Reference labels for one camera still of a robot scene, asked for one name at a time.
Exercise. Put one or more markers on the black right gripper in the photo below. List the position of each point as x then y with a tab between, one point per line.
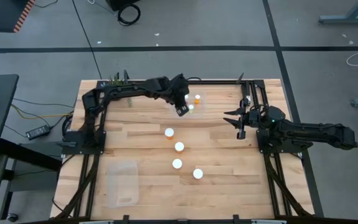
251	119

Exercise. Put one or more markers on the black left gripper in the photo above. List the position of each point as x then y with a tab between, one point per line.
177	90

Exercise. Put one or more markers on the small orange bottle white cap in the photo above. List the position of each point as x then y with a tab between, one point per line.
197	98

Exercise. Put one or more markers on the large orange bottle white cap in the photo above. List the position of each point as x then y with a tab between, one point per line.
169	132
179	146

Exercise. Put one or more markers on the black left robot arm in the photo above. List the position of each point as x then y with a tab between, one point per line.
129	90

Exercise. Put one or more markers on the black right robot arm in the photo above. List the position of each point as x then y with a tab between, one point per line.
315	130

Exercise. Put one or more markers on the clear plastic bin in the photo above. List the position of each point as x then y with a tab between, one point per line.
200	112
123	186

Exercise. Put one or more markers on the potted green succulent plant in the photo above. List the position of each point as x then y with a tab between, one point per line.
116	80

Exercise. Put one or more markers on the black box on floor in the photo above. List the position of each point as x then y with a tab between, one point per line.
117	3

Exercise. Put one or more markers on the black power adapter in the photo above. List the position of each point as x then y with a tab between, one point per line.
37	132

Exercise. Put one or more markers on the grey table base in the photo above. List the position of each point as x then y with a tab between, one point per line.
346	19

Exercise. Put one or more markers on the black desk foot beam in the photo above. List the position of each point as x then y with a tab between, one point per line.
26	154

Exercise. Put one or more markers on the black mat with orange stripes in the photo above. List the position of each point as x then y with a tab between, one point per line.
2	15

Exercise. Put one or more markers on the black table-level camera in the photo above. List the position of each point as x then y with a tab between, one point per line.
246	91

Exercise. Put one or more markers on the black aluminium table frame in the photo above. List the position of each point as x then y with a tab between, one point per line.
216	82

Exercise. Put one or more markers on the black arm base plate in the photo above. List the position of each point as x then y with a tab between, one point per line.
79	147
291	147

